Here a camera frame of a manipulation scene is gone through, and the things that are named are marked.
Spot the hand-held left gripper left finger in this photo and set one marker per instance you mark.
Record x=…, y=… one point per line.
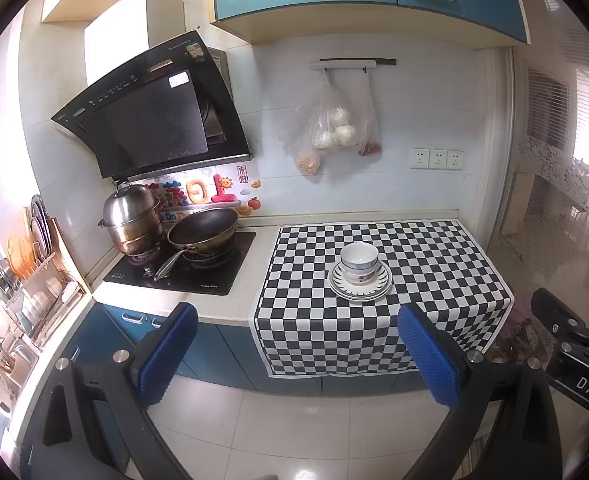
x=167, y=355

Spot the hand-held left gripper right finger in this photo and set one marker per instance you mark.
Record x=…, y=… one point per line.
x=427, y=355

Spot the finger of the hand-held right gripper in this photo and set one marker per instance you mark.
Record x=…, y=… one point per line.
x=557, y=317

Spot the white plate grey flower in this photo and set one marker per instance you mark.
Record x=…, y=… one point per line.
x=359, y=300

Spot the pink floral plate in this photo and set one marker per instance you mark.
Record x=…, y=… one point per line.
x=359, y=296

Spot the striped rim plate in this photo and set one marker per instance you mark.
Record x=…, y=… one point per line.
x=338, y=280

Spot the plain white bowl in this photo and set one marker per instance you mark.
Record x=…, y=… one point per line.
x=358, y=250

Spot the patterned floor mat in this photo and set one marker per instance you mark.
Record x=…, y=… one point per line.
x=517, y=340

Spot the black white checkered cloth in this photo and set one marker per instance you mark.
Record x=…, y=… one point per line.
x=424, y=270

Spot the black gas stove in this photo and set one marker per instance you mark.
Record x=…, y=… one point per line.
x=209, y=277

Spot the wooden cutting board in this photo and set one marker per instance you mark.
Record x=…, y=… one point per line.
x=72, y=265

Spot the steel steamer pot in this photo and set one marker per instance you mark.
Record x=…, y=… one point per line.
x=132, y=220

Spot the metal dish rack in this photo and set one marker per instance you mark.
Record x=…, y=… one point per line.
x=34, y=305

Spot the plastic bag with orange food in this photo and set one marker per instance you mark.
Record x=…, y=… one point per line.
x=308, y=164

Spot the black range hood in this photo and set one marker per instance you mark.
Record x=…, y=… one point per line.
x=144, y=125

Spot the plastic bag with buns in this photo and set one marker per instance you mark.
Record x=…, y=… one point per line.
x=332, y=130

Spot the white hood chimney cover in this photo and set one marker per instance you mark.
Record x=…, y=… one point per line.
x=134, y=30

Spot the colourful wall stickers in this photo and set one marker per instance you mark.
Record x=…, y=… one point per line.
x=222, y=190

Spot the white wall outlet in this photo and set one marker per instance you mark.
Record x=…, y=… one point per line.
x=456, y=160
x=438, y=159
x=419, y=158

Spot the white wall hook rail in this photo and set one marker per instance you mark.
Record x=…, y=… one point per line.
x=344, y=64

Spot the blue wall cabinet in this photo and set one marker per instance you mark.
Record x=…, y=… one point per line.
x=299, y=5

